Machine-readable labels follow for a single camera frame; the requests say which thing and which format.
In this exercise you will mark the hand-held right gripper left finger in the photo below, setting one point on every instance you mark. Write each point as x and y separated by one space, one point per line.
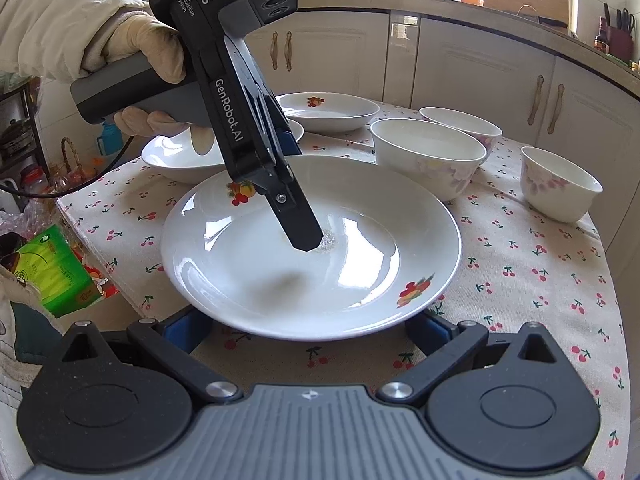
177 330

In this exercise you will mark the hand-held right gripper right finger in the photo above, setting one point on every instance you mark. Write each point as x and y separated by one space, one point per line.
431 331

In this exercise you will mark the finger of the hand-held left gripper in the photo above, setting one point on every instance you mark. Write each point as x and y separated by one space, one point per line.
300 230
291 141

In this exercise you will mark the white fruit print plate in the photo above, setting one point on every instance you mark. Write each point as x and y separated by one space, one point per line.
170 157
350 240
340 110

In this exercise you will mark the white floral bowl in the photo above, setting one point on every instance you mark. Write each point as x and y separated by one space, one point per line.
555 195
425 170
481 130

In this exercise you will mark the person's left forearm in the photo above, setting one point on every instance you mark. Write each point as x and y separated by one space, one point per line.
45 15

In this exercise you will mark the person's left hand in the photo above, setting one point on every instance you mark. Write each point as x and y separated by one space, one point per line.
140 35

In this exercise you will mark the cherry print tablecloth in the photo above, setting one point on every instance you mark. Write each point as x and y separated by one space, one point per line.
525 270

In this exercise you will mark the green tissue packet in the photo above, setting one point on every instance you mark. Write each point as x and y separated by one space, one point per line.
55 270

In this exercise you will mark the person's light jacket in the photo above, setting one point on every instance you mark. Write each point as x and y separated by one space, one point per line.
10 375

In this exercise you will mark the wicker basket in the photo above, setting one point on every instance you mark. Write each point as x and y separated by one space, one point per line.
75 177

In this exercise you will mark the dark sauce bottle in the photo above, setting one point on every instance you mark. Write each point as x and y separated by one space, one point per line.
601 40

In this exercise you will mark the knife block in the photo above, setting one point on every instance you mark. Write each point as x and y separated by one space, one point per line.
622 40

